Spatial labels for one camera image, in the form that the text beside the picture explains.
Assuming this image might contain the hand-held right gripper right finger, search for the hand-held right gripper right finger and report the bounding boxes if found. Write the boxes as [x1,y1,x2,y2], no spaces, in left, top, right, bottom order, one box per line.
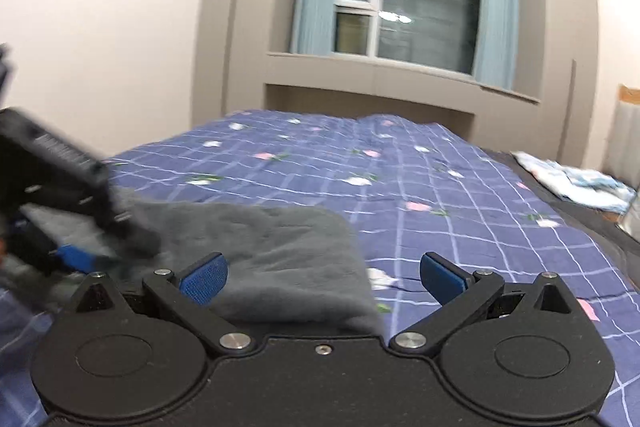
[389,251,577,357]

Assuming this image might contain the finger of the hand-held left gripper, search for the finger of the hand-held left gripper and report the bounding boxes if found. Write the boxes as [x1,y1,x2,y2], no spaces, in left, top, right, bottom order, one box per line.
[94,186,162,254]
[51,243,122,276]

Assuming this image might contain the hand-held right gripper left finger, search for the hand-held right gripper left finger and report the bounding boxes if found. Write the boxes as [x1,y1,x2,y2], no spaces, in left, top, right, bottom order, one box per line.
[74,252,258,357]

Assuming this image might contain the grey fleece pants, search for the grey fleece pants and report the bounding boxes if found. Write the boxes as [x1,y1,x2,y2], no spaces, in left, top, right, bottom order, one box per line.
[20,199,387,339]

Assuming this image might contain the blue floral checked quilt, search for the blue floral checked quilt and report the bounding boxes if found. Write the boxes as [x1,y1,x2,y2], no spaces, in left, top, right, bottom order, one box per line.
[0,109,640,427]

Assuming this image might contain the light blue folded cloth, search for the light blue folded cloth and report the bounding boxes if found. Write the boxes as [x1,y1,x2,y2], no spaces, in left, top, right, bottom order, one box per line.
[510,151,637,216]

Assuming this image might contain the dark grey bed sheet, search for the dark grey bed sheet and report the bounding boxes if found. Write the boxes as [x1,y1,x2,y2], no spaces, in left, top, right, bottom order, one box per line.
[480,149,640,294]

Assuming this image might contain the beige window seat cabinet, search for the beige window seat cabinet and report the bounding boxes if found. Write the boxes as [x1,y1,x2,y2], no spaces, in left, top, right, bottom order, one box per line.
[265,51,544,140]

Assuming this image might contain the padded headboard with wooden trim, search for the padded headboard with wooden trim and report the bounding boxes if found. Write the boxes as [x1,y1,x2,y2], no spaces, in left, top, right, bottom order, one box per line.
[602,83,640,228]

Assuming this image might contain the beige wardrobe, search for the beige wardrobe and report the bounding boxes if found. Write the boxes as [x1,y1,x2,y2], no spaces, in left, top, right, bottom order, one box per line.
[520,0,602,154]
[190,0,312,134]

